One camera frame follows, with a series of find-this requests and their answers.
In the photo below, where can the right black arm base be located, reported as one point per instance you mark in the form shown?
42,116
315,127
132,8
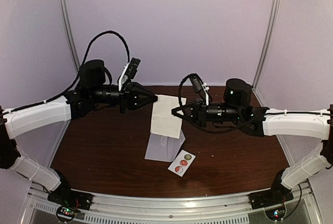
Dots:
270,197

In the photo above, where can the aluminium front rail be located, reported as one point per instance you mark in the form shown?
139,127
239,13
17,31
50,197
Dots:
230,208

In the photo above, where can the right circuit board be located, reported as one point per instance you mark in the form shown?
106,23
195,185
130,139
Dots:
275,214

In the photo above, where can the pale blue envelope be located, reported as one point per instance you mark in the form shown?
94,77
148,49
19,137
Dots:
163,148

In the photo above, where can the left circuit board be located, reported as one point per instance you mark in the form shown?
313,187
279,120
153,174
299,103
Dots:
66,214

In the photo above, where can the red white round sticker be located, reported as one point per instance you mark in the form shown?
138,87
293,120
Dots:
178,169

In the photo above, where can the cream letter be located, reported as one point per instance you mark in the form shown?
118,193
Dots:
162,121

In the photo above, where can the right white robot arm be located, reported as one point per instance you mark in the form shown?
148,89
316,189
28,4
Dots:
236,113

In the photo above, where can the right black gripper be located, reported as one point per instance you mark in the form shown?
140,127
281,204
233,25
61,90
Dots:
201,103

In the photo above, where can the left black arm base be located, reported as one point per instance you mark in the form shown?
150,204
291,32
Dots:
67,197

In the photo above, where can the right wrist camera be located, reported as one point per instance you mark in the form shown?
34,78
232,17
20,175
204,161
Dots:
201,88

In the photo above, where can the white sticker sheet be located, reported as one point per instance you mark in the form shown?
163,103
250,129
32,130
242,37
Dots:
176,162

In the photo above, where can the green round sticker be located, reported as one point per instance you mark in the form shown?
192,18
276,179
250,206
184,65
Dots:
187,157

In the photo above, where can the circuit board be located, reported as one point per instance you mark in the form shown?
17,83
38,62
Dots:
275,214
66,214

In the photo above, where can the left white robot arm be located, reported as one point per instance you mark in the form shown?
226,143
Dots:
90,91

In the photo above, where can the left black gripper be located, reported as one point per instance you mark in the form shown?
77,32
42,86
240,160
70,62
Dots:
128,97

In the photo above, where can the orange round sticker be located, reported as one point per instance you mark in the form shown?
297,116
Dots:
183,163

